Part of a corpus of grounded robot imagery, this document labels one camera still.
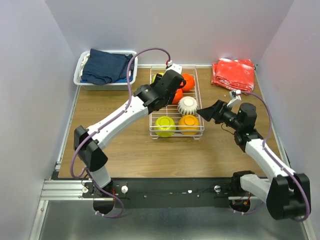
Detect white cloth in basket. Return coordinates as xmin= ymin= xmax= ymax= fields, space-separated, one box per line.
xmin=79 ymin=53 xmax=90 ymax=77

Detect dark blue jeans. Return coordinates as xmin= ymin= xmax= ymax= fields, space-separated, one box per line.
xmin=81 ymin=48 xmax=133 ymax=86

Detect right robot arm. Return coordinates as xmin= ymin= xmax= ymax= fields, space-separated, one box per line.
xmin=197 ymin=100 xmax=311 ymax=221

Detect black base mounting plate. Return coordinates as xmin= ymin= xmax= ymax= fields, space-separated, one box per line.
xmin=83 ymin=177 xmax=248 ymax=209

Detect white black striped bowl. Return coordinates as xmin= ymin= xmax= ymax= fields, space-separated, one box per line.
xmin=177 ymin=96 xmax=199 ymax=116

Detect yellow orange bowl front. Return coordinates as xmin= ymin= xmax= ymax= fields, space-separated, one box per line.
xmin=178 ymin=115 xmax=200 ymax=135

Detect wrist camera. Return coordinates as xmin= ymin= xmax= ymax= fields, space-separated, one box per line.
xmin=165 ymin=60 xmax=183 ymax=74
xmin=227 ymin=89 xmax=242 ymax=109

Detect lime green bowl front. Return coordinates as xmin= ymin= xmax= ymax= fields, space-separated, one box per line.
xmin=154 ymin=116 xmax=176 ymax=138

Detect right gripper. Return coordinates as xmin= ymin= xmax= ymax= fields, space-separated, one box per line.
xmin=196 ymin=99 xmax=243 ymax=131

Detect white wire dish rack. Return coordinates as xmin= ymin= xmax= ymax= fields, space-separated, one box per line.
xmin=149 ymin=65 xmax=205 ymax=140

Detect blue cloth in basket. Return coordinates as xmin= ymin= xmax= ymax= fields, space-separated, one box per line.
xmin=114 ymin=76 xmax=133 ymax=84

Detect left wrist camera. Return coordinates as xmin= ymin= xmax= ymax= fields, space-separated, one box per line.
xmin=165 ymin=60 xmax=183 ymax=74

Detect aluminium frame rail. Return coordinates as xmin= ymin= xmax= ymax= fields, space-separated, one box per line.
xmin=40 ymin=180 xmax=83 ymax=201

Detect lime green bowl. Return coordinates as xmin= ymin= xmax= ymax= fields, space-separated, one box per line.
xmin=154 ymin=116 xmax=176 ymax=138
xmin=151 ymin=72 xmax=164 ymax=84

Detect red white folded towel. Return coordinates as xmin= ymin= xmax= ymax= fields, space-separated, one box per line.
xmin=211 ymin=58 xmax=255 ymax=92

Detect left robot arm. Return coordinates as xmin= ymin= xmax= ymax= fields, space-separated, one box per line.
xmin=74 ymin=64 xmax=186 ymax=198

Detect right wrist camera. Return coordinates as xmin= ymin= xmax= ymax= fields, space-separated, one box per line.
xmin=227 ymin=89 xmax=242 ymax=109

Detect white plastic laundry basket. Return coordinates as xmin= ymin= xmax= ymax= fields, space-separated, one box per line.
xmin=73 ymin=50 xmax=138 ymax=91

